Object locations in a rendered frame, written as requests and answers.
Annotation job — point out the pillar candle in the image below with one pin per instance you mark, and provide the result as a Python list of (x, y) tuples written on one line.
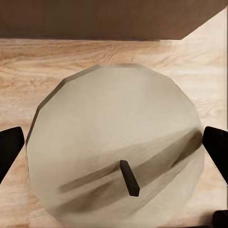
[(117, 145)]

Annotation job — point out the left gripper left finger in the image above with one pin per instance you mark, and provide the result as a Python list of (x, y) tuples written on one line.
[(11, 142)]

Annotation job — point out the cabinet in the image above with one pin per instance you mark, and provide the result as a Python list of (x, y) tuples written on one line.
[(106, 19)]

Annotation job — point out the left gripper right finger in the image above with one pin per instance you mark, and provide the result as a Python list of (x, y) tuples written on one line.
[(215, 142)]

